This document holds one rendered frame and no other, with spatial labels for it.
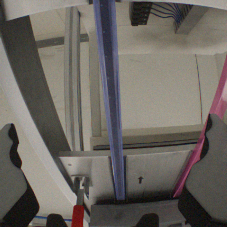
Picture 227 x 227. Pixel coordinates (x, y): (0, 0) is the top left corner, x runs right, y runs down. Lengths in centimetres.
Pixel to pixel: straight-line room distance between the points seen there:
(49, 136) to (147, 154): 12
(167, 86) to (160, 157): 178
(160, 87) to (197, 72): 48
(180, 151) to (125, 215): 18
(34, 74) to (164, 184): 27
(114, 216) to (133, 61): 179
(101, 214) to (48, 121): 22
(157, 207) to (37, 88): 30
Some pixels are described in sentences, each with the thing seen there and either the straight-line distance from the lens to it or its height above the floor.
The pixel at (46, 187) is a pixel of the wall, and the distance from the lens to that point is 226.
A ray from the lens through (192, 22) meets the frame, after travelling 60.
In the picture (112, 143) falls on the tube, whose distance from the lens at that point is 20.
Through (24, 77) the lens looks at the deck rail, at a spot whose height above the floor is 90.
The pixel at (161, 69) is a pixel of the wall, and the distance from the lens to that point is 204.
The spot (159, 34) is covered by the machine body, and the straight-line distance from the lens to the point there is 78.
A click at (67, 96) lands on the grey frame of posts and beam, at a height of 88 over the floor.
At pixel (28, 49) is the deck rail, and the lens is 19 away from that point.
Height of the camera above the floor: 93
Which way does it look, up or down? 1 degrees down
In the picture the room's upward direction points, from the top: 177 degrees clockwise
